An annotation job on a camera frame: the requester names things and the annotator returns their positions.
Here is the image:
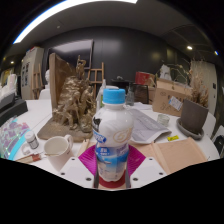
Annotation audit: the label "black backpack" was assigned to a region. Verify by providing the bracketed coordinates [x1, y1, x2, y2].
[213, 134, 224, 158]

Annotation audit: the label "black wall screen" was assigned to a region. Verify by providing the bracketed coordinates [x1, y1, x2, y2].
[46, 39, 95, 69]

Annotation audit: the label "white bottle with blue cap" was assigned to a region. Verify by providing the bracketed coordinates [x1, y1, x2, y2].
[91, 88, 135, 184]

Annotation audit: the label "white plaster figure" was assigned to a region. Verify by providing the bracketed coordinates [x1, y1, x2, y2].
[159, 64, 173, 81]

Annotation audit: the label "folded grey newspaper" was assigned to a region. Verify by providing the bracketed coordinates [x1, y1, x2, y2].
[124, 105, 173, 145]

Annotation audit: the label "small black flat box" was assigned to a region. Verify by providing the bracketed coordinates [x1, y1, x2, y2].
[0, 92, 17, 109]

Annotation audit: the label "clear glass flask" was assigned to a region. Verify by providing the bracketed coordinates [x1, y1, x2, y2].
[124, 84, 136, 107]

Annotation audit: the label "grey round plant saucer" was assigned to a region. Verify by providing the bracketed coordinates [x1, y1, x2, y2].
[175, 117, 205, 141]

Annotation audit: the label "large black flat box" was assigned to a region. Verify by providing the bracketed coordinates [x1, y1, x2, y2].
[0, 99, 29, 128]

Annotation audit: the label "yellow tag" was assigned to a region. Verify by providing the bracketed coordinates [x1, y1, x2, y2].
[166, 134, 180, 142]

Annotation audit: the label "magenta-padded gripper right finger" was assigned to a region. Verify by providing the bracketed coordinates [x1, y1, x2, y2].
[125, 144, 168, 190]

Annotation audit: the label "purple colourful print sheet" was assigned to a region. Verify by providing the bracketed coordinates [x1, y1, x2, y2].
[0, 114, 32, 161]

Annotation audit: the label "wooden red-tipped stick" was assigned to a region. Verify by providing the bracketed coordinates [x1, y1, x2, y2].
[14, 151, 46, 164]

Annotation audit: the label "small clear glass jar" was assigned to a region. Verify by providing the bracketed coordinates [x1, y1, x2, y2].
[157, 113, 171, 128]

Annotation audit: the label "small white-lidded paint jar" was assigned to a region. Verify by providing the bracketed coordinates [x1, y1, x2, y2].
[24, 130, 40, 150]

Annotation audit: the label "wooden easel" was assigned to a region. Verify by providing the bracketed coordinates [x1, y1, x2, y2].
[31, 63, 44, 99]
[87, 62, 105, 98]

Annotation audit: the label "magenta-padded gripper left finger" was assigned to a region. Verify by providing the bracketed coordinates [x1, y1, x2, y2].
[59, 143, 100, 189]

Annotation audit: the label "dried plant in grey pot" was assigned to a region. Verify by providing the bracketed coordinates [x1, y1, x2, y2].
[179, 59, 210, 135]

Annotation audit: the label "white plaster bust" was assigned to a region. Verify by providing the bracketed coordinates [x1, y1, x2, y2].
[44, 69, 51, 90]

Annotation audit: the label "long white ceiling light panel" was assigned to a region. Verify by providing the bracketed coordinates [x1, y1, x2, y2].
[13, 0, 138, 45]

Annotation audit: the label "brown cardboard box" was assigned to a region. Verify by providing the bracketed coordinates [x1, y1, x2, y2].
[151, 78, 193, 118]

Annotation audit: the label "golden figure sculpture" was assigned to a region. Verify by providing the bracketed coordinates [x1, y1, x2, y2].
[36, 52, 98, 143]

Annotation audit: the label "white spray bottle green label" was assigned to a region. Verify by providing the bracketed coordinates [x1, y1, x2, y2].
[95, 79, 108, 111]

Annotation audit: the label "flat round red coaster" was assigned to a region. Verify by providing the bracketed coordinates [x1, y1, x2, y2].
[98, 171, 127, 190]

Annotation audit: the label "round ceiling spotlights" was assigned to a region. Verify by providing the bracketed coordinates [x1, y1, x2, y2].
[9, 45, 219, 65]

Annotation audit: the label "white cabinet with pictures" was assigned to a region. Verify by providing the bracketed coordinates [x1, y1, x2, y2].
[20, 46, 45, 100]

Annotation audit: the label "white ceramic mug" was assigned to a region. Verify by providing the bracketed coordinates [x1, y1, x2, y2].
[43, 134, 74, 173]

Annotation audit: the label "red box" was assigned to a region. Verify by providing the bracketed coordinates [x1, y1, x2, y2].
[134, 70, 156, 88]

